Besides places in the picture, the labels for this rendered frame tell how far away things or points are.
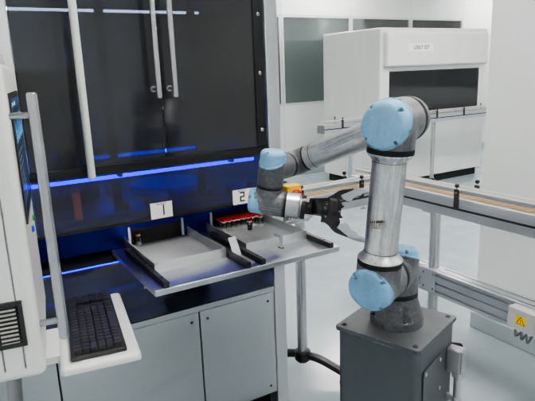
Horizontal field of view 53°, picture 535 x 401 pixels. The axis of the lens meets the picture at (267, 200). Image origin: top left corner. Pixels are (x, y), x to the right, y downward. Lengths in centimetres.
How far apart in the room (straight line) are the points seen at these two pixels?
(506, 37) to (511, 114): 39
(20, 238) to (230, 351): 125
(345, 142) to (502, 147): 168
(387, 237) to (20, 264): 88
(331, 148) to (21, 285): 87
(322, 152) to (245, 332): 107
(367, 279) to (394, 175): 27
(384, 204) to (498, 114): 182
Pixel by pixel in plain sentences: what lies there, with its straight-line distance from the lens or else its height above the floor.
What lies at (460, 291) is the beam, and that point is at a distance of 264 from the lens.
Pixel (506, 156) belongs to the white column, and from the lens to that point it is 308.
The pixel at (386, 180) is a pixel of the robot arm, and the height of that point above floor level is 124.
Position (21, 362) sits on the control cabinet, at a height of 85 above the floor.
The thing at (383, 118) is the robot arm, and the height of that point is 139.
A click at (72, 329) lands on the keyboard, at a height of 83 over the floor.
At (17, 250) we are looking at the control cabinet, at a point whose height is 113.
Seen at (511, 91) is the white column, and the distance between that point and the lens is 305.
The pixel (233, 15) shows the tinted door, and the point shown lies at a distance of 214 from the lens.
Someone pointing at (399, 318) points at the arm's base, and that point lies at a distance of 156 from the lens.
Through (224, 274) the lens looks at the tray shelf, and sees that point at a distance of 175.
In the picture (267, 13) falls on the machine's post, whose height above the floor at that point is 172.
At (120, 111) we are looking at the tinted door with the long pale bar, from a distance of 196.
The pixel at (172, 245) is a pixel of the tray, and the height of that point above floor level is 88.
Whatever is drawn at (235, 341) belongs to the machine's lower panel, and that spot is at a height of 40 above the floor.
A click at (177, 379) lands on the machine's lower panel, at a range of 231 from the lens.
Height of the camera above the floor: 151
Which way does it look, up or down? 13 degrees down
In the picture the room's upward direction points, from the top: 2 degrees counter-clockwise
